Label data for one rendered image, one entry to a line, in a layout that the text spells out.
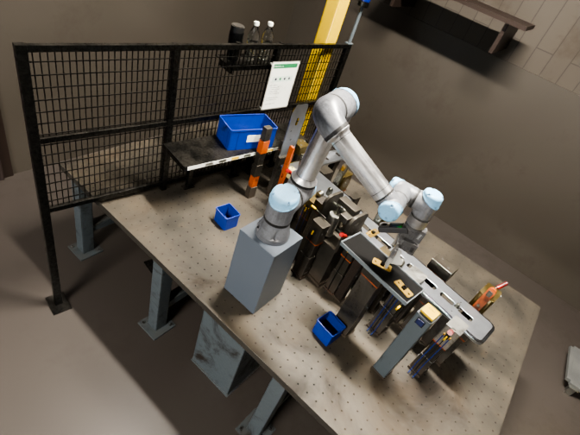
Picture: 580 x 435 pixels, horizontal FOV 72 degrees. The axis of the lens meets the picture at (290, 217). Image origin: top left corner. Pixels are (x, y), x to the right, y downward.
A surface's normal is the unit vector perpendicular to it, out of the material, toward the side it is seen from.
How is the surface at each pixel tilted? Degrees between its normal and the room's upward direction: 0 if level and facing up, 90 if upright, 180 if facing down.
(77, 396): 0
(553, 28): 90
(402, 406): 0
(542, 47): 90
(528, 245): 90
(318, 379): 0
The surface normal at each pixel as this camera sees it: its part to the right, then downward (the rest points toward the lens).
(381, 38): -0.61, 0.37
